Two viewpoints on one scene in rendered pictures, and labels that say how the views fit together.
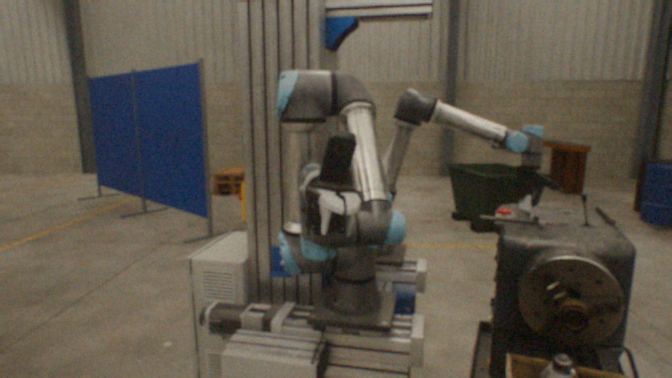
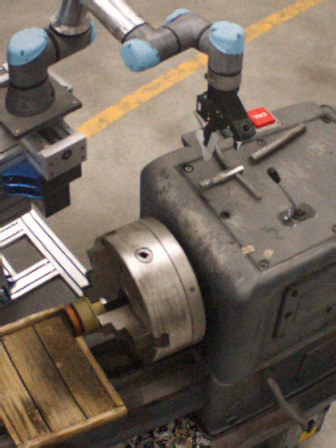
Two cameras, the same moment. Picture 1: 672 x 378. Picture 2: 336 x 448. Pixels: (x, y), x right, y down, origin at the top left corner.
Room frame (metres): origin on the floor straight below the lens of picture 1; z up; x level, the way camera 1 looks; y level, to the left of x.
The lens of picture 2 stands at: (0.57, -1.49, 2.53)
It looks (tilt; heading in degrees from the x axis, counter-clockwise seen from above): 48 degrees down; 37
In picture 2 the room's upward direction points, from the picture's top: 2 degrees clockwise
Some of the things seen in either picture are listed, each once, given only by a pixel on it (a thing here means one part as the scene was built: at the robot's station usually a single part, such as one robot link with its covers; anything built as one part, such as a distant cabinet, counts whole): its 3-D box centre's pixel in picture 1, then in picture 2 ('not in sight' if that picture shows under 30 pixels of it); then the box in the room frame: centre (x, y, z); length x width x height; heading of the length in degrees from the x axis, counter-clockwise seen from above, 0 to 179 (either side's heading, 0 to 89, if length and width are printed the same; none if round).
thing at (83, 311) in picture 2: (572, 315); (84, 316); (1.26, -0.74, 1.08); 0.09 x 0.09 x 0.09; 68
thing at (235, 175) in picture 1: (239, 180); not in sight; (9.22, 2.06, 0.22); 1.25 x 0.86 x 0.44; 179
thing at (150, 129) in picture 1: (139, 143); not in sight; (7.10, 3.20, 1.18); 4.12 x 0.80 x 2.35; 48
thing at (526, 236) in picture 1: (551, 263); (281, 231); (1.78, -0.93, 1.06); 0.59 x 0.48 x 0.39; 158
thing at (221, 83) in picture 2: (531, 160); (223, 75); (1.69, -0.77, 1.52); 0.08 x 0.08 x 0.05
